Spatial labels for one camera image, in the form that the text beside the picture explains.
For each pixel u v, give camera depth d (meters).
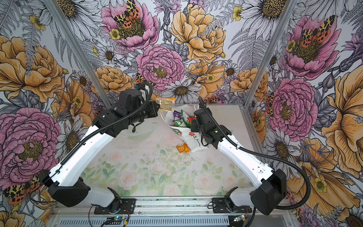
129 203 0.75
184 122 0.84
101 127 0.42
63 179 0.39
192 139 0.85
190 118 0.86
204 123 0.56
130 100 0.47
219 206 0.73
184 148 0.94
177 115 0.89
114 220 0.72
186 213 0.74
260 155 0.43
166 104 0.69
